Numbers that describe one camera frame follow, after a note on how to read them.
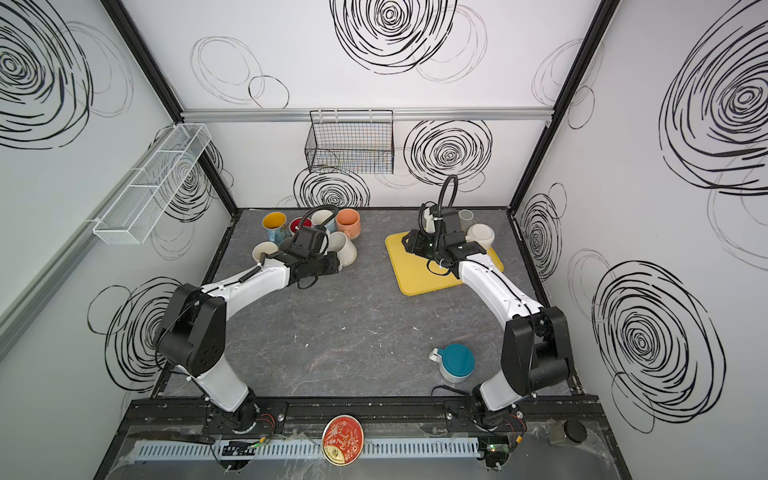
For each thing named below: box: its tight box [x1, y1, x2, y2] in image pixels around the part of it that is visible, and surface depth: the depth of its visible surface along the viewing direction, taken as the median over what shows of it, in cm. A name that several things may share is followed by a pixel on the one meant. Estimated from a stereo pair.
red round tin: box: [322, 414, 365, 467], surface depth 69 cm
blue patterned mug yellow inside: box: [262, 211, 289, 244], surface depth 104 cm
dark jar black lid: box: [549, 419, 587, 447], surface depth 65 cm
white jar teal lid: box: [429, 343, 476, 383], surface depth 76 cm
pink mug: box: [251, 240, 279, 263], surface depth 98 cm
